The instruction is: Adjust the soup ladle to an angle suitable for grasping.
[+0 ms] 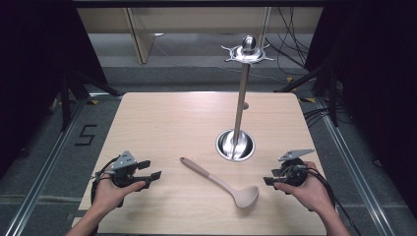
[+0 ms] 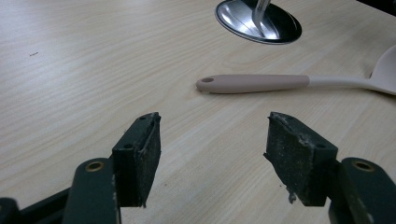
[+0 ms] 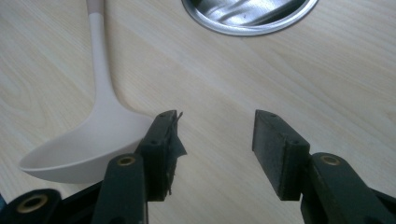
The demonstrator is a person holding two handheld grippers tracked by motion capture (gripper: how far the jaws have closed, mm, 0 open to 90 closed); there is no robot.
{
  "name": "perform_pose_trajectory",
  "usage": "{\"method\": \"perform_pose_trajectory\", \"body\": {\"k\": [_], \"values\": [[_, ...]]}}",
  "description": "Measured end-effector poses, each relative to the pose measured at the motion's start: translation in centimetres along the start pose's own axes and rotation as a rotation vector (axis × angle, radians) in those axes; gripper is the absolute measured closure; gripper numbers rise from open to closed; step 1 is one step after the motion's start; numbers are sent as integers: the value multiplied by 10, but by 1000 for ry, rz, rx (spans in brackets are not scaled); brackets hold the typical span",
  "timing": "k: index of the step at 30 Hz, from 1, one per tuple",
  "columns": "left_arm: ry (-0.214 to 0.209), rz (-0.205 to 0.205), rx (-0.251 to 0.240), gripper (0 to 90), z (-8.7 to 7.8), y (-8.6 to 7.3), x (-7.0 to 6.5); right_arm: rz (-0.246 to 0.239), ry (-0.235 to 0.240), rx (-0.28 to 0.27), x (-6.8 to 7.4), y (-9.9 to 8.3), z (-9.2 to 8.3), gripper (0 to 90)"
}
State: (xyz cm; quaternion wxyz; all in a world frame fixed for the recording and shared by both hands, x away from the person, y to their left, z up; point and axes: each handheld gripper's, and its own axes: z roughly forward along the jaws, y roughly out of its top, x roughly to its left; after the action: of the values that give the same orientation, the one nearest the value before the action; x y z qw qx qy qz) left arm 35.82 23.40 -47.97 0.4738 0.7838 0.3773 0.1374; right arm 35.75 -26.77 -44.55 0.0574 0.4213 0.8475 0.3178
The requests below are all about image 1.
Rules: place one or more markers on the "steel utensil rack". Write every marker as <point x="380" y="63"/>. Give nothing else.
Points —
<point x="241" y="98"/>

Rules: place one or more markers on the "person's left hand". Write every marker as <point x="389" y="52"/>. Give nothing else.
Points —
<point x="109" y="195"/>

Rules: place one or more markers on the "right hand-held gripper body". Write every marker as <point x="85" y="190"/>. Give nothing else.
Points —
<point x="294" y="173"/>

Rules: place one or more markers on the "person's right hand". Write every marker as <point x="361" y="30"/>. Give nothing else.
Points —
<point x="313" y="193"/>

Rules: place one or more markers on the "aluminium floor rail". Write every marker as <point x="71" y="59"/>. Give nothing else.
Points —
<point x="354" y="170"/>
<point x="42" y="170"/>

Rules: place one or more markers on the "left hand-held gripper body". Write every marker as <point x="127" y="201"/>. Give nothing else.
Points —
<point x="124" y="164"/>

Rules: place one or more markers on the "light wooden cabinet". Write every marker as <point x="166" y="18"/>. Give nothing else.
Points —
<point x="141" y="36"/>

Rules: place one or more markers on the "dark curtain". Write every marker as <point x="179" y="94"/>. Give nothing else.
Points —
<point x="377" y="82"/>
<point x="32" y="65"/>

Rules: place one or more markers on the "beige ladle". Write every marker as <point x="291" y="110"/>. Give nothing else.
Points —
<point x="244" y="196"/>

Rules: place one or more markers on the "black metal stand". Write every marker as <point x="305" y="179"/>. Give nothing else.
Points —
<point x="332" y="98"/>
<point x="67" y="98"/>

